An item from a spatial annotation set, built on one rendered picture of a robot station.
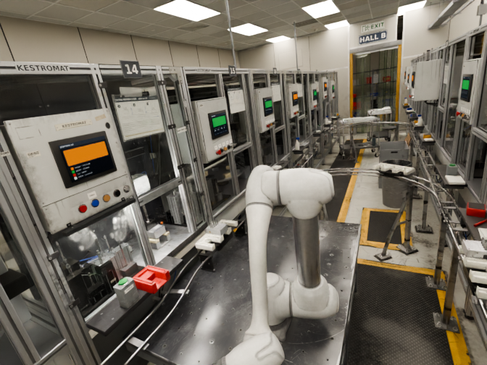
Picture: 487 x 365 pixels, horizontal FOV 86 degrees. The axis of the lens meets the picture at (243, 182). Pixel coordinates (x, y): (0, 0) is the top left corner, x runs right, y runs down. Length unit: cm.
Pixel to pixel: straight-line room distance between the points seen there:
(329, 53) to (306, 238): 868
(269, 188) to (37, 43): 501
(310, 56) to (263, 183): 878
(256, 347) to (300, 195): 48
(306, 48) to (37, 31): 712
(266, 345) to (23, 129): 112
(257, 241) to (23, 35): 506
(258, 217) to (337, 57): 873
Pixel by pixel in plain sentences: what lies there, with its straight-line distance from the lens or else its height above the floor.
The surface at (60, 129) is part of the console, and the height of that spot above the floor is 177.
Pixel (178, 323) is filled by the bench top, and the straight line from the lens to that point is 165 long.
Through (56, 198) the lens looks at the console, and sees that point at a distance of 132.
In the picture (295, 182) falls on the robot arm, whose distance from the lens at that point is 93.
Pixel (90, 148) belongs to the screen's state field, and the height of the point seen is 167.
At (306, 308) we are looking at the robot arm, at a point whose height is 86.
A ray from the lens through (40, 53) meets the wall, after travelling 554.
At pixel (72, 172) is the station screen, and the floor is 159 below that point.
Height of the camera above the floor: 180
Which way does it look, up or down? 19 degrees down
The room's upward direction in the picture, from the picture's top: 8 degrees counter-clockwise
